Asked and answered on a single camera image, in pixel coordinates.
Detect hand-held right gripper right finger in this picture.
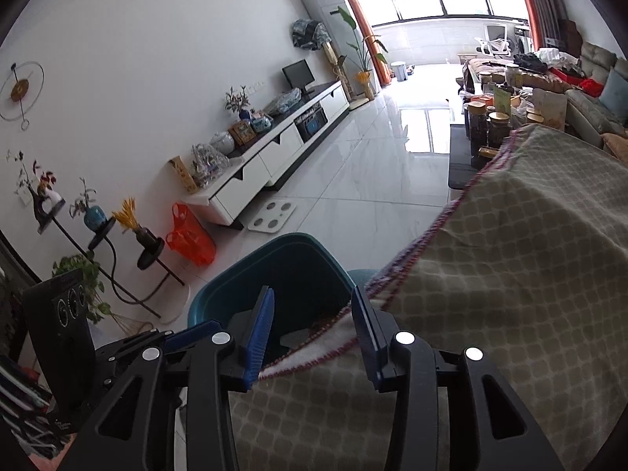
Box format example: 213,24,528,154
350,285,565,471

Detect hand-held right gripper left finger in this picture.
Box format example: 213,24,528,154
59,285,276,471

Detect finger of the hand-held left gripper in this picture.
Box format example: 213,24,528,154
95,320,223,389

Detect teal plastic trash bin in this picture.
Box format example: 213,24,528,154
189,233,378,378

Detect green trailing pothos plant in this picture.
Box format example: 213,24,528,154
51,252,113,325

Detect dark striped cloth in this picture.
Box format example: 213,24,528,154
0,352,66,458

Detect black tiered plant stand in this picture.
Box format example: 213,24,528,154
29,196,193,325

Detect orange plastic bag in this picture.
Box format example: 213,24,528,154
164,203,217,267

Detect yellow wheat in black vase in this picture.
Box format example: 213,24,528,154
111,197,159,252

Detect white bathroom scale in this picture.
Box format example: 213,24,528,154
246,201,298,233

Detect plant in blue vase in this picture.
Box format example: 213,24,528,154
69,178,107,231

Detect flowers in white vase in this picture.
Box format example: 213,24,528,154
7,150,66,219

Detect yellow patterned box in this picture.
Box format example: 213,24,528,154
169,155,200,195

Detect olive checkered blanket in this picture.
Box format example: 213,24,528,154
230,124,628,471

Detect clear plastic bag with items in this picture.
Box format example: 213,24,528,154
191,142,231,188

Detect white black TV cabinet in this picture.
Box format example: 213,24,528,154
179,81,352,231

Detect white ceramic jar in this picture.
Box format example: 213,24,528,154
210,130,237,154

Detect black glass coffee table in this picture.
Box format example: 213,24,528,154
448,56,540,190

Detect small bonsai plant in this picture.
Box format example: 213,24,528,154
224,85,251,121

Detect plastic wrapped bundle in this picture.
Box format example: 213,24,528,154
264,87,301,115

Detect group of glass jars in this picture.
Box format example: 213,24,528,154
463,71,546,159

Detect black computer monitor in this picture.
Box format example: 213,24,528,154
281,59,316,94

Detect tall leafy plant yellow pot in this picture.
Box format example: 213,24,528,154
338,7,389,100

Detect fan with patterned cover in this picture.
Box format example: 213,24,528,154
291,18,328,51

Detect grey green sofa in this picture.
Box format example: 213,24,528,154
537,40,628,162

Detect white standing air conditioner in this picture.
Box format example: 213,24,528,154
300,0,367,100

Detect red cloth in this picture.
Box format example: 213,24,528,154
578,77,608,99

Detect light blue pillow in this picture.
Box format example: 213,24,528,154
598,68,628,119

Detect wooden picture frame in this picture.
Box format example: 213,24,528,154
229,120,257,146

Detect round wall clock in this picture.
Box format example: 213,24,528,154
0,61,46,131

